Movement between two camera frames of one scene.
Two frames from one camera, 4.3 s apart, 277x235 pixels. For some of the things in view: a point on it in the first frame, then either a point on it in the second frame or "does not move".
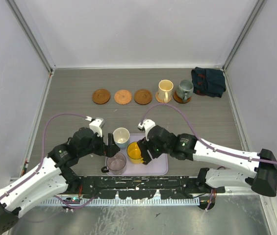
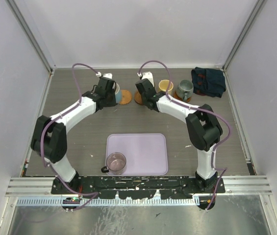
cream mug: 165,90 does not move
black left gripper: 108,150 → 113,103
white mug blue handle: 121,136 → 117,93
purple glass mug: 115,165 does not move
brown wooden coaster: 179,100 does not move
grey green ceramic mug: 185,90 does not move
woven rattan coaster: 122,97 does not move
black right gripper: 144,145 → 152,86
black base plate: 142,187 does not move
